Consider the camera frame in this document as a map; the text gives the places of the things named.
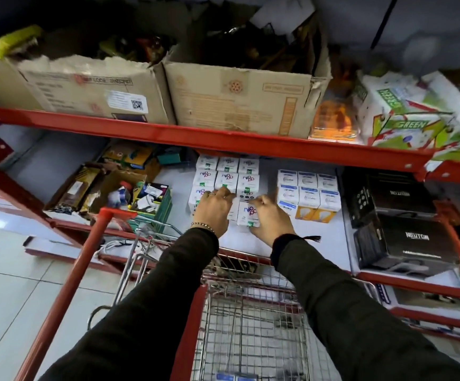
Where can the person's right fingers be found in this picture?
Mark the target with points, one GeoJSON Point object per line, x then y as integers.
{"type": "Point", "coordinates": [262, 202]}

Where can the stack of blue-label bulb cartons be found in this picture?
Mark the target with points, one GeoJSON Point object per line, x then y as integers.
{"type": "Point", "coordinates": [308, 192]}

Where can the yellow packet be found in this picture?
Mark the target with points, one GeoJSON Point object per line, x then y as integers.
{"type": "Point", "coordinates": [15, 41]}

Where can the brown and yellow packet box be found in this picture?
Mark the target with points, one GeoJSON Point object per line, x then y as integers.
{"type": "Point", "coordinates": [75, 188]}

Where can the person's left hand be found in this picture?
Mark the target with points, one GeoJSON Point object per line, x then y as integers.
{"type": "Point", "coordinates": [214, 212]}

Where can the stack of green-marked white cartons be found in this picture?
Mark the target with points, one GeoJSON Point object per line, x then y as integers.
{"type": "Point", "coordinates": [226, 176]}

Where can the black pole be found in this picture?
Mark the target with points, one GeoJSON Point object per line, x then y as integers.
{"type": "Point", "coordinates": [384, 21]}

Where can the green box of small items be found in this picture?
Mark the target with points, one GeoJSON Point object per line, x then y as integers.
{"type": "Point", "coordinates": [152, 200]}

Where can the small black appliance box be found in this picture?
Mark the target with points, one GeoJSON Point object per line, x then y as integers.
{"type": "Point", "coordinates": [392, 194]}

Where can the large black appliance box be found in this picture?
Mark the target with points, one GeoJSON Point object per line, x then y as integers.
{"type": "Point", "coordinates": [408, 242]}

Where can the person's left fingers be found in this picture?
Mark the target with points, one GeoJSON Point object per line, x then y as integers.
{"type": "Point", "coordinates": [218, 193]}

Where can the teal box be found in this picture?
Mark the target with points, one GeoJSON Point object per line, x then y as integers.
{"type": "Point", "coordinates": [172, 156]}

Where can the orange plastic packet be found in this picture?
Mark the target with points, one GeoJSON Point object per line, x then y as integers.
{"type": "Point", "coordinates": [335, 118]}

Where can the person's right forearm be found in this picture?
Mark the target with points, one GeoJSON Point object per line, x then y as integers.
{"type": "Point", "coordinates": [353, 321]}

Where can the red metal shelf rack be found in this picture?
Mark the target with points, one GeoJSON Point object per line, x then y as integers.
{"type": "Point", "coordinates": [214, 140]}

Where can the torn cardboard box white label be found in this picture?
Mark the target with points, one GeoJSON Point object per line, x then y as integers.
{"type": "Point", "coordinates": [83, 91]}

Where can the yellow and blue packets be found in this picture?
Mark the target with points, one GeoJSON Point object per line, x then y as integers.
{"type": "Point", "coordinates": [128, 154]}

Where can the person's right hand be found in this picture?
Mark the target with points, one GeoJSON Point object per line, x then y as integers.
{"type": "Point", "coordinates": [273, 224]}

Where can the tall brown cardboard box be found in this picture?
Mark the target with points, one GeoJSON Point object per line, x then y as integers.
{"type": "Point", "coordinates": [237, 99]}

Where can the white bulb box purple print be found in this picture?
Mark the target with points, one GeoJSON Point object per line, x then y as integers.
{"type": "Point", "coordinates": [249, 217]}

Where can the open brown cardboard box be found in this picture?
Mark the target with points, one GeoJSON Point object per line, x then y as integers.
{"type": "Point", "coordinates": [113, 188]}

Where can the orange and black box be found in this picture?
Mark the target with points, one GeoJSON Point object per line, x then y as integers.
{"type": "Point", "coordinates": [458, 230]}

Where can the person's left forearm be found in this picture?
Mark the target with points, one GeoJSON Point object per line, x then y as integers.
{"type": "Point", "coordinates": [146, 317]}

